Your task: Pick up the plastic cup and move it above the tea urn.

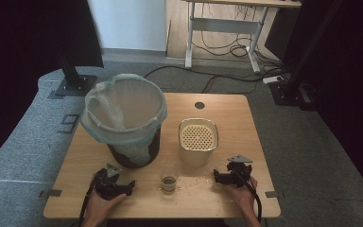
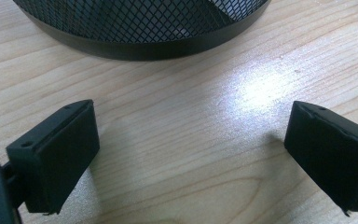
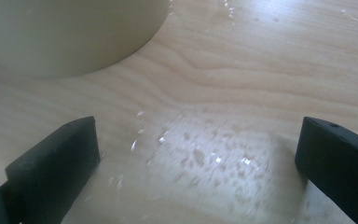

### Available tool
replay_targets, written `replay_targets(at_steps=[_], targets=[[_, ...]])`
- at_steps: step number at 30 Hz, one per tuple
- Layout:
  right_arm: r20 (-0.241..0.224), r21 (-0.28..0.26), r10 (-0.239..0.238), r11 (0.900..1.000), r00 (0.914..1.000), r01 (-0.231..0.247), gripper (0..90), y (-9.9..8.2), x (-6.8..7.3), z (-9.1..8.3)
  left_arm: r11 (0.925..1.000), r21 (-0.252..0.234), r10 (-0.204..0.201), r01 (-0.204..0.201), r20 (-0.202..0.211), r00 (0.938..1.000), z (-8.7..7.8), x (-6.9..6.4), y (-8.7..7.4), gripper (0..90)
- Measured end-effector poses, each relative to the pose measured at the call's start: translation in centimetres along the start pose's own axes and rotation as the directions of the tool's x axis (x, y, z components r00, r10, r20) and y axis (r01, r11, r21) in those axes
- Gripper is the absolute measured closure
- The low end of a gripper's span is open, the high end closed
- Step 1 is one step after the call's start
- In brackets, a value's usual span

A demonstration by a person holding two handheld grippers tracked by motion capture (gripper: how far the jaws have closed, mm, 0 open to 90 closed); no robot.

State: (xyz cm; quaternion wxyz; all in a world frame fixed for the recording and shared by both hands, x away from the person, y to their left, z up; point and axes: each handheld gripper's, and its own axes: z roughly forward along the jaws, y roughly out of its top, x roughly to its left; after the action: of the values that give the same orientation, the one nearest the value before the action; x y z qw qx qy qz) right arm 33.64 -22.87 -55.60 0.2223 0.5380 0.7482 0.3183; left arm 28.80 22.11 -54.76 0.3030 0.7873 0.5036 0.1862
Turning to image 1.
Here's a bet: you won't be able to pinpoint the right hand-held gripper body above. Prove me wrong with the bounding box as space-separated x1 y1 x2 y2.
226 154 254 189

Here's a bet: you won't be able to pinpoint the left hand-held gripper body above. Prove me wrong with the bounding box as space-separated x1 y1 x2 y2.
93 163 130 201

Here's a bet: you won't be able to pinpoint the person's left hand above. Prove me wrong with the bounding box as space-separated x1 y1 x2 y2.
84 189 128 219

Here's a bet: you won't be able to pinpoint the person's right hand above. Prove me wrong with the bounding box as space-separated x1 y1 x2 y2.
224 176 260 219

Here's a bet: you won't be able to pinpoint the scattered crumbs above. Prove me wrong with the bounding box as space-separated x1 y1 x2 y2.
175 175 216 191

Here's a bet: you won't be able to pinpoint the small clear glass cup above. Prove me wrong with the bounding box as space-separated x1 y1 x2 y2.
159 166 181 194

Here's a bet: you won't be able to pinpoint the cream container with strainer insert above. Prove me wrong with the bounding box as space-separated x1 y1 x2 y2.
178 117 219 167

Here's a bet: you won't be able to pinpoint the dark round trash bin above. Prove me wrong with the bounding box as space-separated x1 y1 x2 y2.
106 127 163 169

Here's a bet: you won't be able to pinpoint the black bin with plastic liner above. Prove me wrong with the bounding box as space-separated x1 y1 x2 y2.
79 73 169 167

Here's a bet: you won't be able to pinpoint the white power strip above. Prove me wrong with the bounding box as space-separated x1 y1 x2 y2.
262 75 285 85

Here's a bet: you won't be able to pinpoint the black metal stand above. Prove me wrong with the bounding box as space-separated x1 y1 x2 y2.
268 0 344 112

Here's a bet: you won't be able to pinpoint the dark curtain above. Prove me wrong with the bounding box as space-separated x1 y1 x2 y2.
0 0 105 173
266 0 363 206

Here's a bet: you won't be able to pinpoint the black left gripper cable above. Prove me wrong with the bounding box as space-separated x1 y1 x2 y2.
77 172 98 227

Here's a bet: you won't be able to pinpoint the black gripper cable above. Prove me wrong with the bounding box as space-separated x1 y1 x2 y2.
77 172 98 227
231 166 264 224

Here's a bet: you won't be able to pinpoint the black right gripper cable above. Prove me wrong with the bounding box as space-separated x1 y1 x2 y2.
231 166 264 224

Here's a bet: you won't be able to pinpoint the long black floor cable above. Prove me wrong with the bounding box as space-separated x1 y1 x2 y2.
144 64 285 95

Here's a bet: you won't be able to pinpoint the black stand with base plate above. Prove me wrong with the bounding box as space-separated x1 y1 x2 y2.
54 51 99 97

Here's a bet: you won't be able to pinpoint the tangle of black floor cables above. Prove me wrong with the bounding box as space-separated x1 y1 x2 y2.
191 3 285 72

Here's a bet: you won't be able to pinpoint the white desk frame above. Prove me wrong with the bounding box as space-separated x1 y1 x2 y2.
182 0 303 75

